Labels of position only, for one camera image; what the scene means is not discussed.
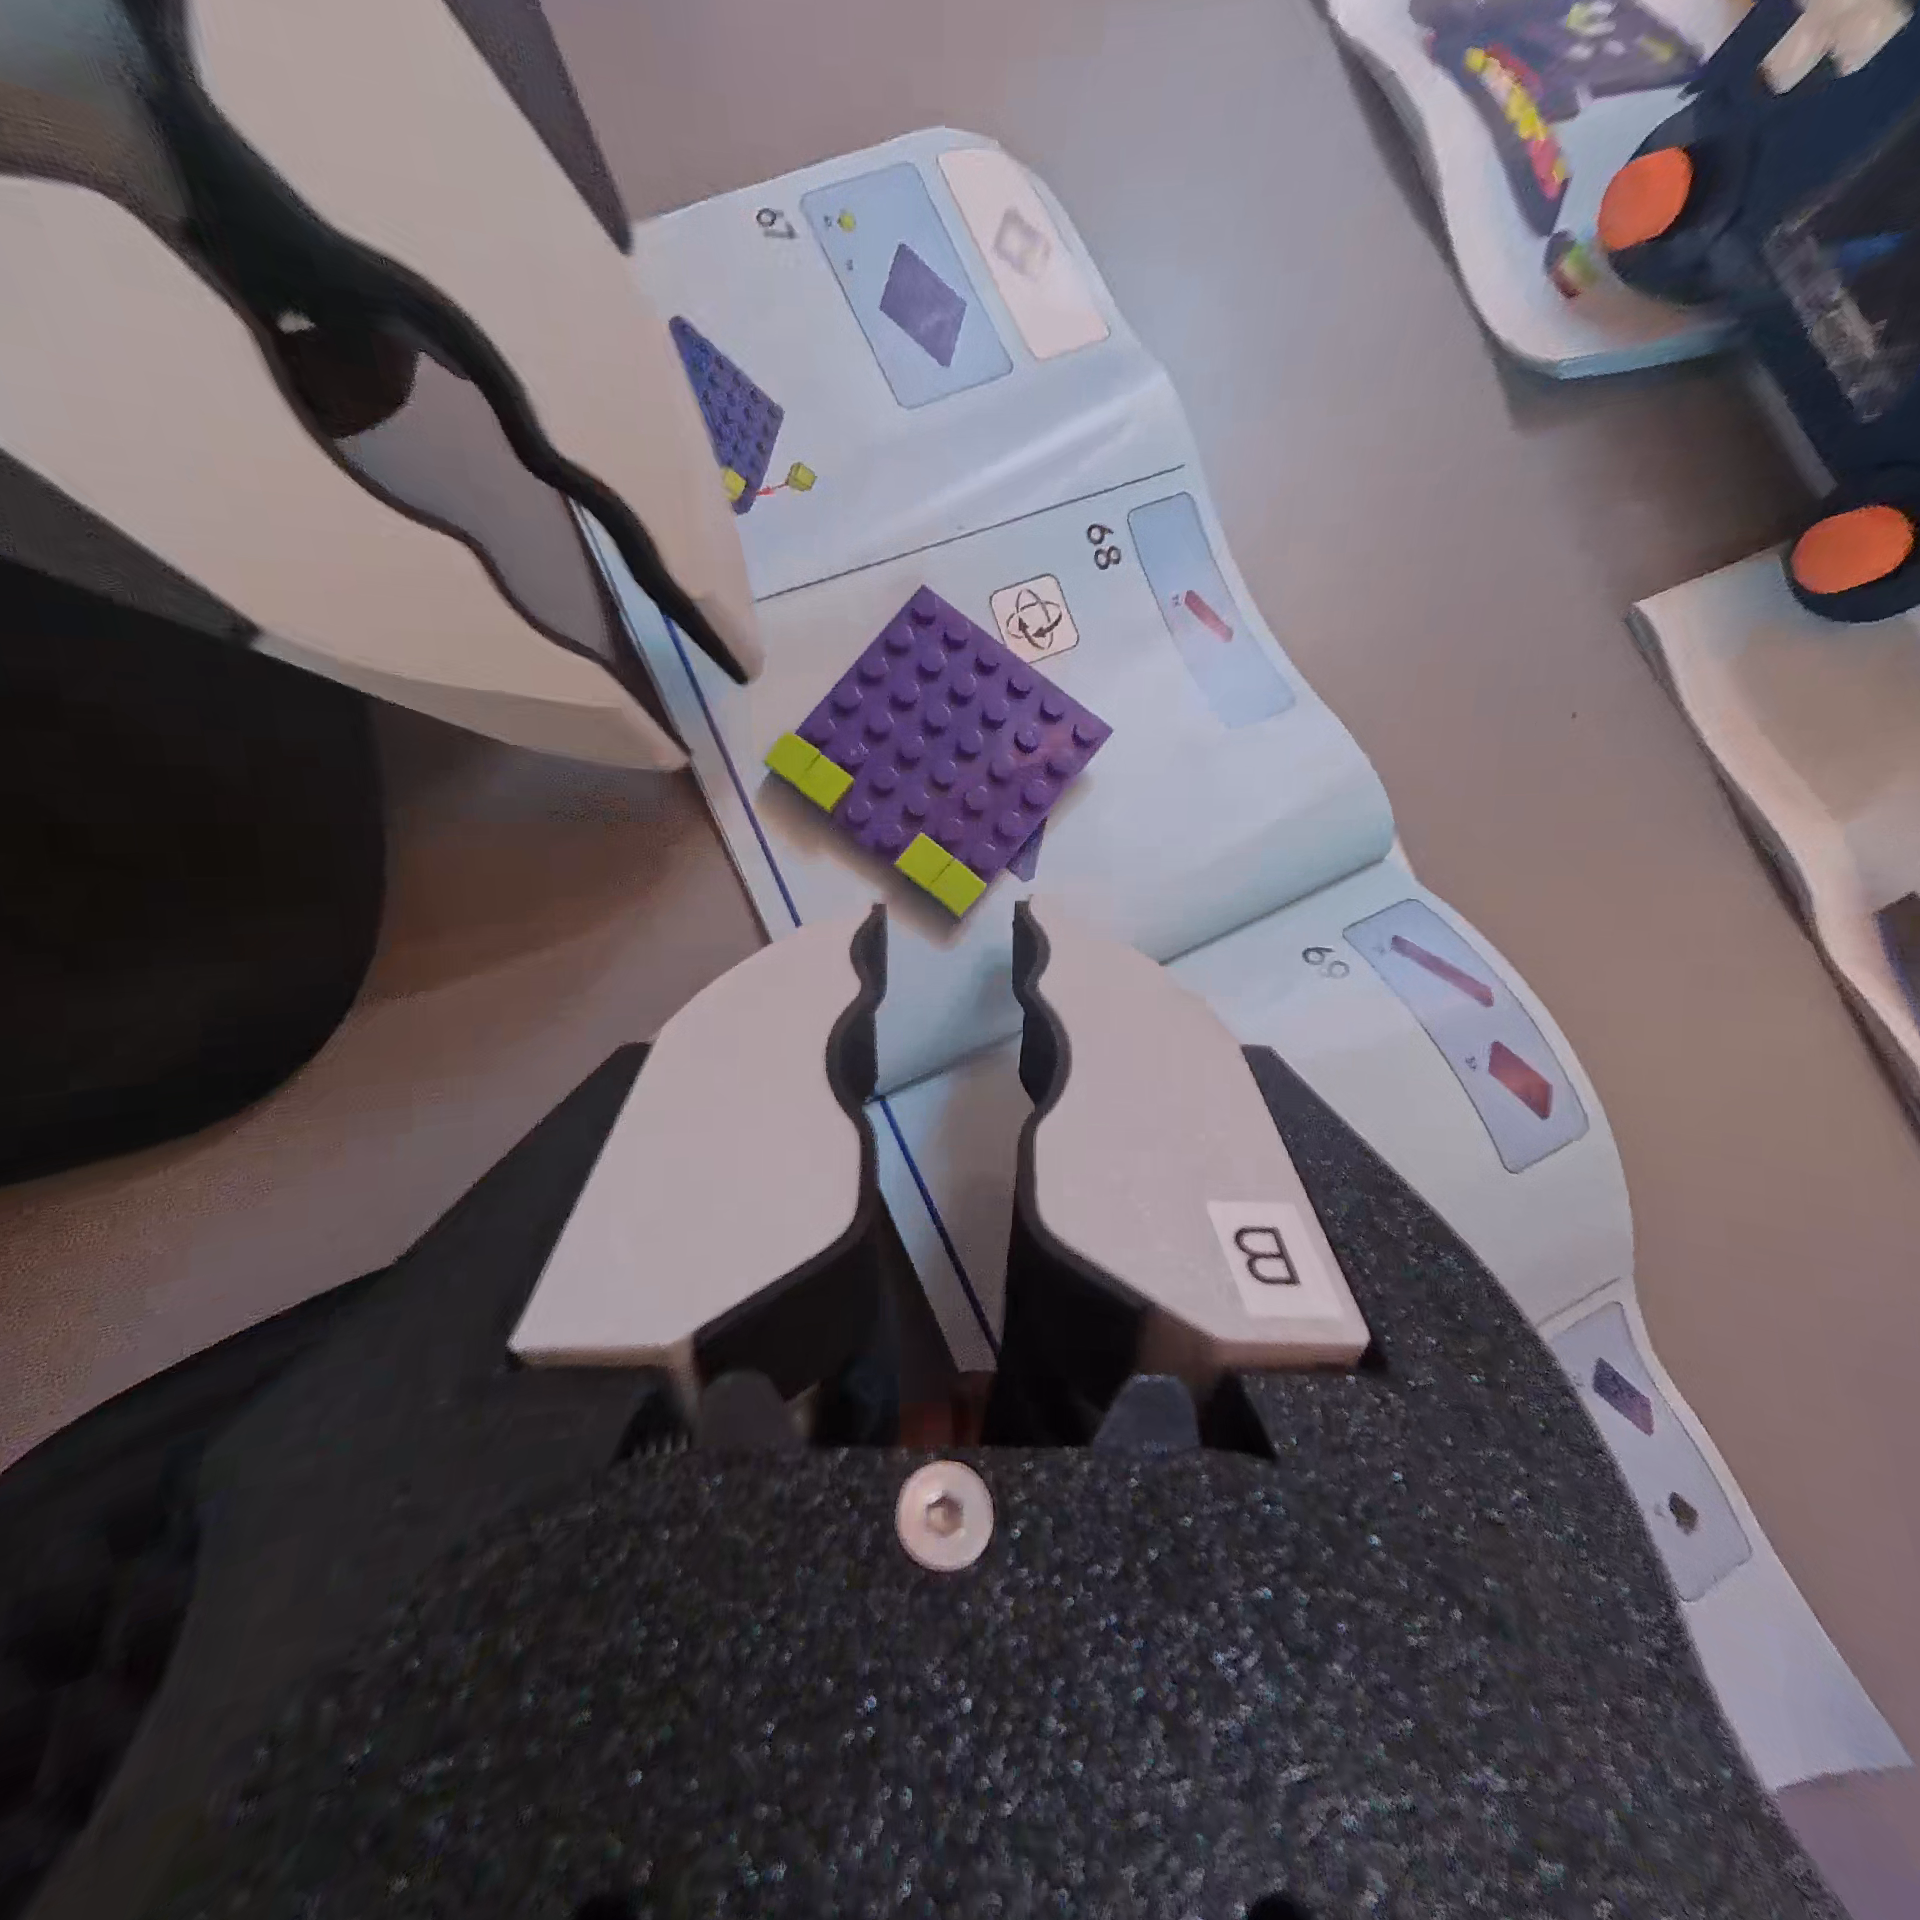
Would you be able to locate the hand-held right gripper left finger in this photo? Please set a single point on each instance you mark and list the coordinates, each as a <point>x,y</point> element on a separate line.
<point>720,1169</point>

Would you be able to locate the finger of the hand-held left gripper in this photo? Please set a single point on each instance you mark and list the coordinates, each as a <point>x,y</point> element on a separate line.
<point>151,420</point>
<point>448,195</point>

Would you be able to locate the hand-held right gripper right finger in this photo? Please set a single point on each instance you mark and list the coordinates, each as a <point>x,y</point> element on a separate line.
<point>1155,1169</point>

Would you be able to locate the lime green small brick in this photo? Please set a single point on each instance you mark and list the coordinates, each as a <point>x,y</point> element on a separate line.
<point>790,759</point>
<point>920,861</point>
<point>961,887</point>
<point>829,781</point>

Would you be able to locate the purple studded brick plate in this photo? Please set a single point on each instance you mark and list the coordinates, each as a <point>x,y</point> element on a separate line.
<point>961,721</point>

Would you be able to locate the open building instruction booklet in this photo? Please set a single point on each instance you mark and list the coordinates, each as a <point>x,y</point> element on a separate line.
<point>1275,839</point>

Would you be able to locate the person's dark clothing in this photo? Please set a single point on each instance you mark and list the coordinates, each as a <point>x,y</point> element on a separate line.
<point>76,1649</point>

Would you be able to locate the dark blue toy, orange knobs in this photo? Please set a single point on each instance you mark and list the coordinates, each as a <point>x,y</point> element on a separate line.
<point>1741,180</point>

